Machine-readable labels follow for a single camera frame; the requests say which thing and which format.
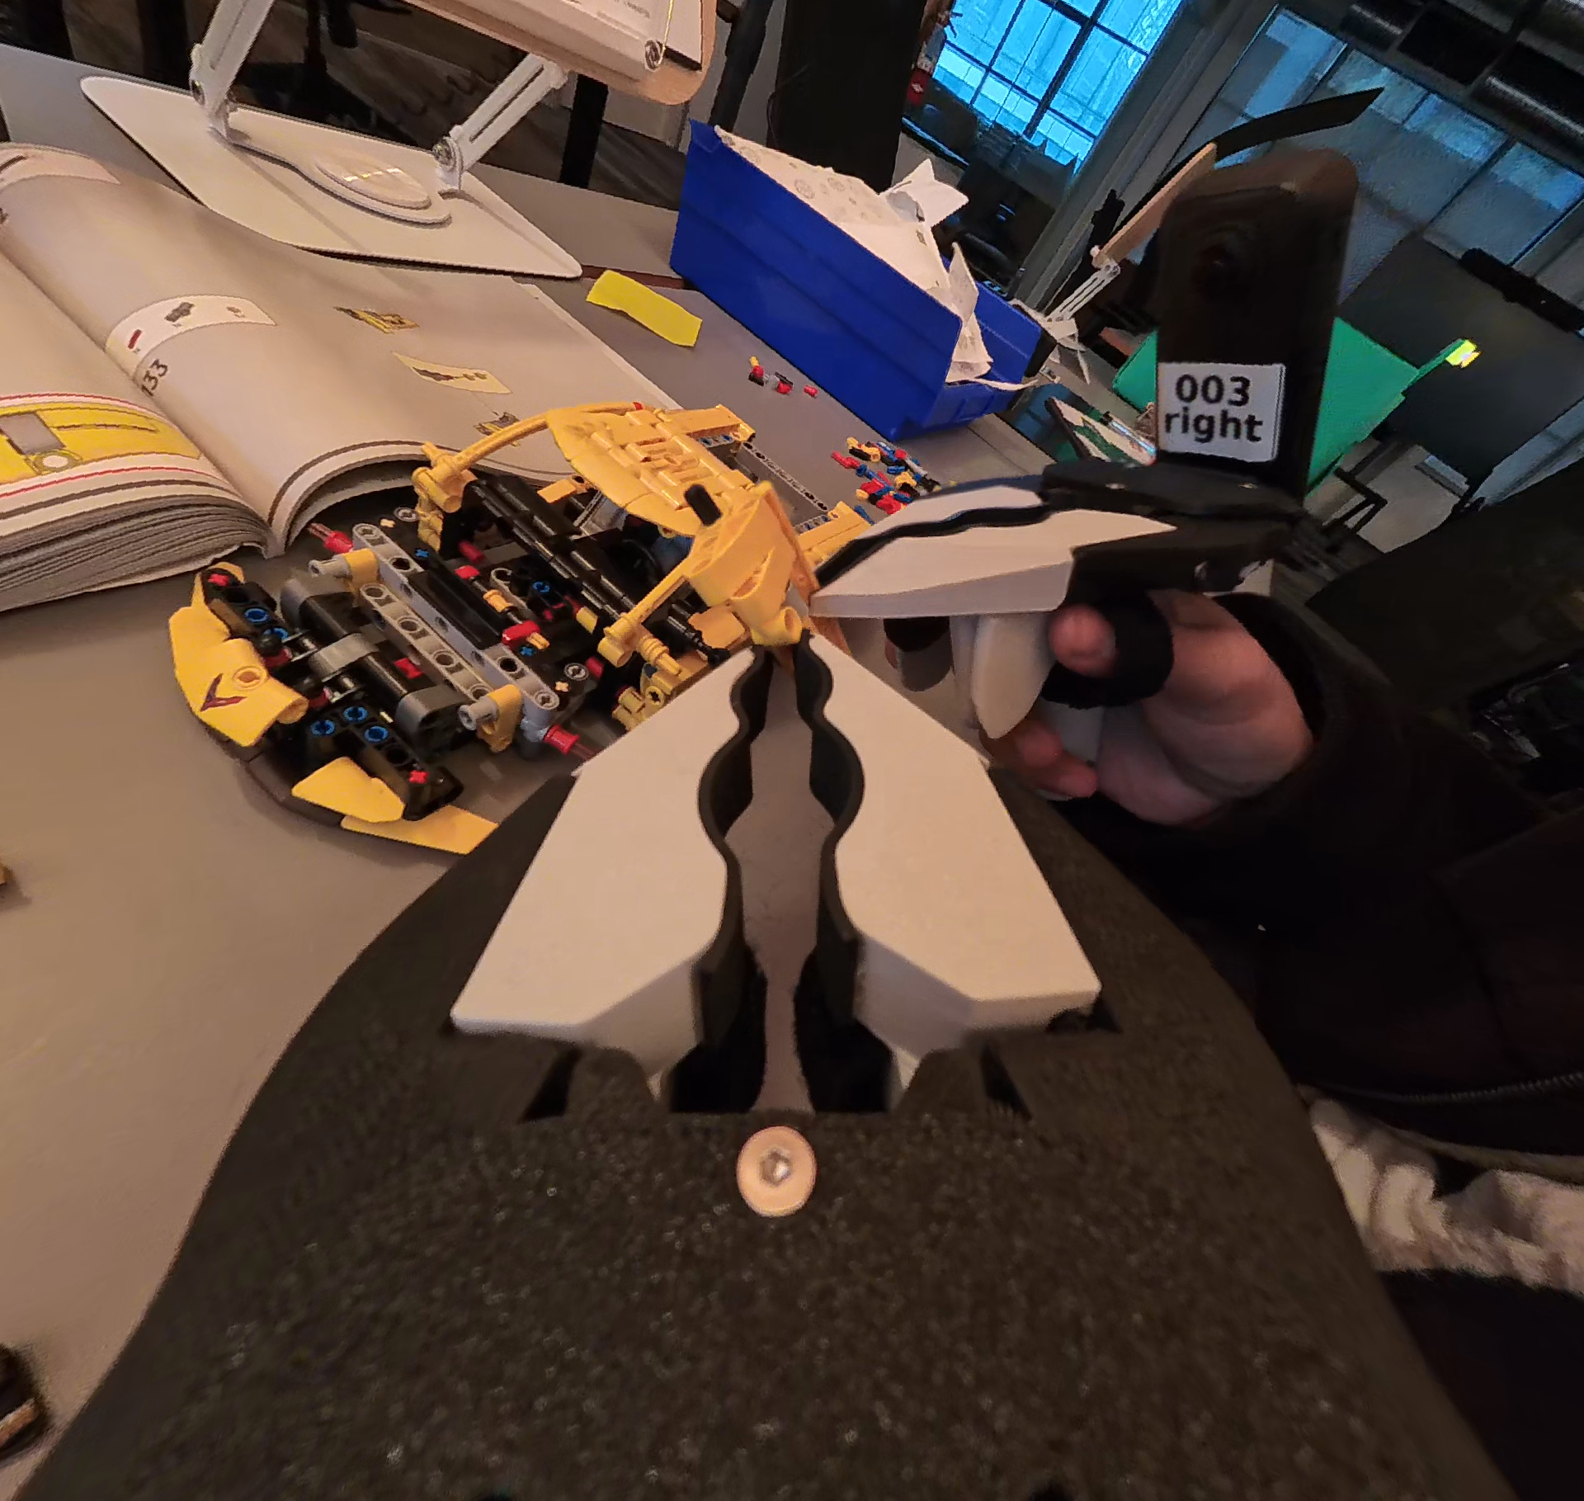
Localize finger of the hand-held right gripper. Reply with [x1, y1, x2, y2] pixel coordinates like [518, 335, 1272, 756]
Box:
[855, 474, 1057, 556]
[811, 507, 1181, 621]

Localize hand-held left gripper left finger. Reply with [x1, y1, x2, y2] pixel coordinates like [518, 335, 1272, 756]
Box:
[449, 645, 775, 1115]

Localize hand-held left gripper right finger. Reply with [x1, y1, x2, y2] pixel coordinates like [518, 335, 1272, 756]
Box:
[793, 634, 1104, 1113]

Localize person's right forearm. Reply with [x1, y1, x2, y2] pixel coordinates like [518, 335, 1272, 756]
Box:
[1077, 499, 1584, 1144]

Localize grey desk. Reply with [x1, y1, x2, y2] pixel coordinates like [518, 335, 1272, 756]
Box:
[0, 40, 1066, 1501]

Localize person's right hand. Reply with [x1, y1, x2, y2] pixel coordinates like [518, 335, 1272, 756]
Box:
[991, 590, 1313, 831]

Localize pile of small colourful pins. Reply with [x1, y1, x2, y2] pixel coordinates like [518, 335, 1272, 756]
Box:
[833, 437, 942, 525]

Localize green baseplate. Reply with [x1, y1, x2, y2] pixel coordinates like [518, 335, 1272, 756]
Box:
[1046, 397, 1162, 465]

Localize green box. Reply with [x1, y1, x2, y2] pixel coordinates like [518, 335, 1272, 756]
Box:
[1111, 314, 1477, 490]

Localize glass partition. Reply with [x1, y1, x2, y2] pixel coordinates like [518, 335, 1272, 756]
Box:
[1188, 9, 1584, 290]

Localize dark monitor screen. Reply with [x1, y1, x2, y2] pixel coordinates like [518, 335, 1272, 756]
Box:
[1343, 239, 1584, 516]

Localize blue plastic bin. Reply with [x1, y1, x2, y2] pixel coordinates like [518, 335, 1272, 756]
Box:
[671, 120, 1044, 441]

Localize yellow brick car model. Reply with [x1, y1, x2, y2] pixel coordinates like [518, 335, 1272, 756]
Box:
[168, 403, 887, 855]

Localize paned window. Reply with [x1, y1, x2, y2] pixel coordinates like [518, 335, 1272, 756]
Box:
[902, 0, 1193, 166]

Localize yellow paper strip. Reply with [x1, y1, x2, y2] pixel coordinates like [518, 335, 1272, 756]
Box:
[585, 272, 704, 348]

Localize dark standing board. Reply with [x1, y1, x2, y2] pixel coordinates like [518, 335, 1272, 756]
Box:
[765, 0, 933, 193]

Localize person's fleece-lined dark jacket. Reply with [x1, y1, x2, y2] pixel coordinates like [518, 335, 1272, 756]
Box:
[1301, 1068, 1584, 1292]

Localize instruction booklet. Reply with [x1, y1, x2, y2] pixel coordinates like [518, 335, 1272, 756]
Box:
[0, 142, 676, 612]

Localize person's dark trousers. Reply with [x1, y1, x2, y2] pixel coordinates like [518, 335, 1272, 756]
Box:
[1381, 1272, 1584, 1501]

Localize white board stand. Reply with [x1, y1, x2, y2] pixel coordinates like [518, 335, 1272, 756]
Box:
[81, 0, 583, 281]

